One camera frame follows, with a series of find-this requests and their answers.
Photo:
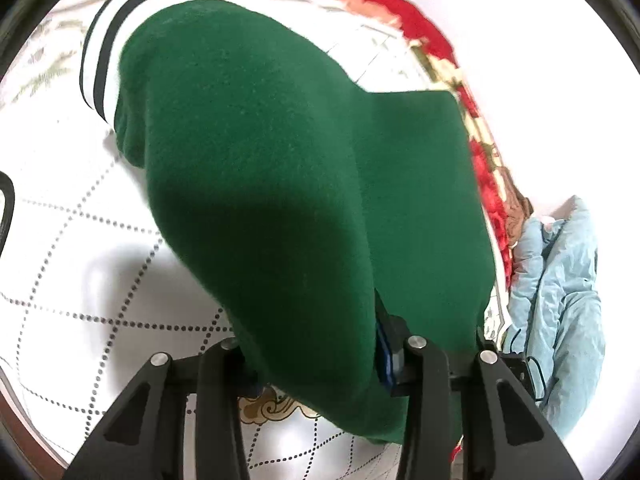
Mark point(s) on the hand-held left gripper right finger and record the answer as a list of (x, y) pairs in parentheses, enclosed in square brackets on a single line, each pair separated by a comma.
[(384, 361)]

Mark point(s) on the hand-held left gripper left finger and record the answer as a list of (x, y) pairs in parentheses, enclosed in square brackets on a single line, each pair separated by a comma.
[(219, 390)]

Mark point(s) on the green and white jacket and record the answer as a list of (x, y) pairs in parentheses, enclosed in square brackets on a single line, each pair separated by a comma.
[(300, 170)]

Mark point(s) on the light blue padded jacket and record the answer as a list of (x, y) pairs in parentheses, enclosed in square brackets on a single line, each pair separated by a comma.
[(565, 290)]

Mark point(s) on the white quilted mat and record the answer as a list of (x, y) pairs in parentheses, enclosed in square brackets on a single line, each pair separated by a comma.
[(80, 240)]

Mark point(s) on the black curved object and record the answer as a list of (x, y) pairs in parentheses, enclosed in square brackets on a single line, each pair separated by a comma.
[(7, 210)]

